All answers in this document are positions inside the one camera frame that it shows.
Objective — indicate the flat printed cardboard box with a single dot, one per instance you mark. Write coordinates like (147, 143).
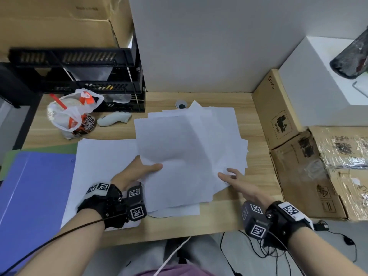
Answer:
(304, 195)

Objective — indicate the white box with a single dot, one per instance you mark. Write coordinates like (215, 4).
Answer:
(316, 83)

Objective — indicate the green folder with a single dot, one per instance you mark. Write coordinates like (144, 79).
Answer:
(43, 148)

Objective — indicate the drink cup in plastic bag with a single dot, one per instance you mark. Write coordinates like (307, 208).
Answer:
(61, 120)

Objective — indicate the white handheld controller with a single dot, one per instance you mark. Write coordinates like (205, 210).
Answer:
(113, 120)

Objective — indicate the brown labelled cardboard box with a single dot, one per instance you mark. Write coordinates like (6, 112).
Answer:
(273, 112)

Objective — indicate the grey trousers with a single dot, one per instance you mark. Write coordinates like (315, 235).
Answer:
(138, 255)

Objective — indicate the printed drink cup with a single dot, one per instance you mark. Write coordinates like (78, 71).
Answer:
(87, 125)

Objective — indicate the person's right forearm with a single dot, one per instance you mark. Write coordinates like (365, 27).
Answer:
(327, 258)

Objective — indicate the person's right hand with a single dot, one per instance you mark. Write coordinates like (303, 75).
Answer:
(247, 189)

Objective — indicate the black stacked file tray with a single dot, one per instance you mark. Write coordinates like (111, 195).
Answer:
(86, 57)

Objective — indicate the person's left hand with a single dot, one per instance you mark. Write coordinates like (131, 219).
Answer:
(135, 172)

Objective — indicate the black mesh pen holder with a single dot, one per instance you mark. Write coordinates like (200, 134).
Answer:
(350, 57)

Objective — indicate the red drinking straw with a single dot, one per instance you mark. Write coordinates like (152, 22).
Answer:
(58, 101)

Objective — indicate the clear plastic bag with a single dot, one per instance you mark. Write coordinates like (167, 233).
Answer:
(313, 171)

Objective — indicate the taped cardboard boxes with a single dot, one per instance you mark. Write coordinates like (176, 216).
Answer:
(342, 146)

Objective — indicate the blue folder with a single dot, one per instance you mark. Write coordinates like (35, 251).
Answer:
(31, 198)

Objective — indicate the pile of white papers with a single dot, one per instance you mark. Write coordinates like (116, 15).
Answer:
(178, 140)

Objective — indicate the large brown cardboard box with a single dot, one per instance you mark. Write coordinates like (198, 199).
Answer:
(57, 25)

